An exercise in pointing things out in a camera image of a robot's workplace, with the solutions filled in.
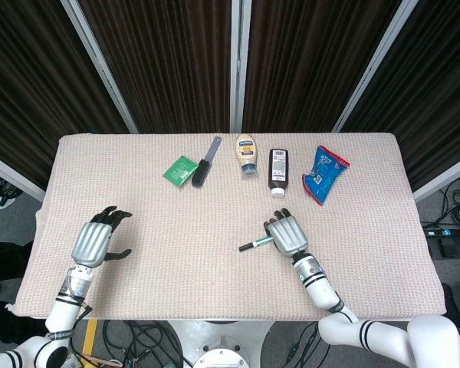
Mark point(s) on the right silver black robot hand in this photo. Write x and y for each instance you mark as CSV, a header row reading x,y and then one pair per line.
x,y
287,234

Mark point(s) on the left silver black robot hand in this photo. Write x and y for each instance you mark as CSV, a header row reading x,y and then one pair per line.
x,y
92,241

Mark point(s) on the green white marker pen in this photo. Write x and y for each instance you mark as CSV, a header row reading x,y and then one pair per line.
x,y
261,241

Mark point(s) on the black marker cap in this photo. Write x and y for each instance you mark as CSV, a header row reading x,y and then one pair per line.
x,y
245,247

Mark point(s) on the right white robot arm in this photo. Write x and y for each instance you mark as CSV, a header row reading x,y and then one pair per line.
x,y
322,287

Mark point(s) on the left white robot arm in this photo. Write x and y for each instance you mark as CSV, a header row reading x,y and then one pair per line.
x,y
63,310

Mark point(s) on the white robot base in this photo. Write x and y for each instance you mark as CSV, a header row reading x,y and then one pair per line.
x,y
218,345

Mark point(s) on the dark sauce bottle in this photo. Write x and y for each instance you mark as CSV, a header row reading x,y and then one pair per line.
x,y
278,168

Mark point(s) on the person in black clothes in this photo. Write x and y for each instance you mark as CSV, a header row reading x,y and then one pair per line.
x,y
7,268

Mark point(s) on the blue snack bag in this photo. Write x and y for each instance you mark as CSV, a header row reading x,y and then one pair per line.
x,y
322,172

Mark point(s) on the mayonnaise squeeze bottle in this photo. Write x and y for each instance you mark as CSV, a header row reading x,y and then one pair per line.
x,y
247,153

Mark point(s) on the yellow floor tape strip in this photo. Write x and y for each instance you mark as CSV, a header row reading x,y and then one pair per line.
x,y
90,337

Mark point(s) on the beige woven tablecloth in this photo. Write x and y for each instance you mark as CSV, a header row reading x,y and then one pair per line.
x,y
199,283

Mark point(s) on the green packet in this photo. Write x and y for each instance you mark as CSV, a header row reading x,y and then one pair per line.
x,y
178,171

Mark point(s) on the wooden stick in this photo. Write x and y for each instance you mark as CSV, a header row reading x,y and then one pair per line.
x,y
99,359

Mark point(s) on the black power strip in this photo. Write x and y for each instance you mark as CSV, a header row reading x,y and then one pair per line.
x,y
448,231

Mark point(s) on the dark corrugated partition panel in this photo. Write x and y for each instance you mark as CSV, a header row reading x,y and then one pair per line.
x,y
30,84
314,61
437,92
168,61

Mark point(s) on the grey aluminium frame rail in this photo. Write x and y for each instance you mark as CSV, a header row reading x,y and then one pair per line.
x,y
11,174
444,176

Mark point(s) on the grey aluminium frame post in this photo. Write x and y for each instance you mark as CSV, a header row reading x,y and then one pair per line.
x,y
99,65
372,69
239,65

